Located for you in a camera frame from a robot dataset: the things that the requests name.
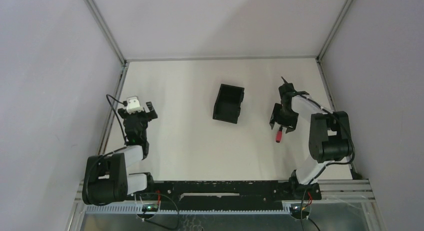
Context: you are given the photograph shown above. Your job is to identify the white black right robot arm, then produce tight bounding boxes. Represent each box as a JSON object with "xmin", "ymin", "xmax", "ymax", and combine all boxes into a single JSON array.
[{"xmin": 269, "ymin": 82, "xmax": 355, "ymax": 193}]

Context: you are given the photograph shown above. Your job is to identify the left controller board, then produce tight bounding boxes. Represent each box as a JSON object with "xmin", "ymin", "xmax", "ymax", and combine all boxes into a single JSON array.
[{"xmin": 141, "ymin": 204, "xmax": 160, "ymax": 213}]

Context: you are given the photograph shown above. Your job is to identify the black left camera cable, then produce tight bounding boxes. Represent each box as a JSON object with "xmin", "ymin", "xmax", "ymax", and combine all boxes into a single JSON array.
[{"xmin": 105, "ymin": 94, "xmax": 129, "ymax": 146}]

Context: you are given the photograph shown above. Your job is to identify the controller board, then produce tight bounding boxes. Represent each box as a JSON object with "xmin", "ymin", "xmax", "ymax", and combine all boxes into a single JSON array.
[
  {"xmin": 141, "ymin": 204, "xmax": 160, "ymax": 213},
  {"xmin": 289, "ymin": 205, "xmax": 310, "ymax": 220}
]

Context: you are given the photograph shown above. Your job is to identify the black mounting rail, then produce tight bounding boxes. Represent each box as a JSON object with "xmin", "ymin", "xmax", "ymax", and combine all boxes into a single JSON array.
[{"xmin": 144, "ymin": 180, "xmax": 322, "ymax": 212}]

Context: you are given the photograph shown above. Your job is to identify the right controller board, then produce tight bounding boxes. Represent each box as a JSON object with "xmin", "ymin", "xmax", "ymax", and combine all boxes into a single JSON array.
[{"xmin": 289, "ymin": 205, "xmax": 310, "ymax": 220}]

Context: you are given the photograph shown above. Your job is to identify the red handled screwdriver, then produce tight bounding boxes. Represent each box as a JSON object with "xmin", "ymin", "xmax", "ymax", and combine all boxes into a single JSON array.
[{"xmin": 275, "ymin": 125, "xmax": 284, "ymax": 143}]

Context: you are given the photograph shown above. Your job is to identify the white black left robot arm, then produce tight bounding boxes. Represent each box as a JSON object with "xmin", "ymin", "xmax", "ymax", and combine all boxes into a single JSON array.
[{"xmin": 82, "ymin": 97, "xmax": 158, "ymax": 206}]

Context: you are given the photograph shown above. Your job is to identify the black plastic bin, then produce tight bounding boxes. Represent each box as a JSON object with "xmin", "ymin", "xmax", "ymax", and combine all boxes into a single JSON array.
[{"xmin": 212, "ymin": 83, "xmax": 245, "ymax": 124}]

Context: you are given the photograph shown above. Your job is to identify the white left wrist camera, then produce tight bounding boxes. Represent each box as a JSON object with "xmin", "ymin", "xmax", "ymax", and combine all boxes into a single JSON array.
[{"xmin": 126, "ymin": 96, "xmax": 144, "ymax": 114}]

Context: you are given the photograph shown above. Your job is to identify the black left base cable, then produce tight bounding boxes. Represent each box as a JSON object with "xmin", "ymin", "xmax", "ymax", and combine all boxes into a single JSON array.
[{"xmin": 135, "ymin": 191, "xmax": 181, "ymax": 231}]

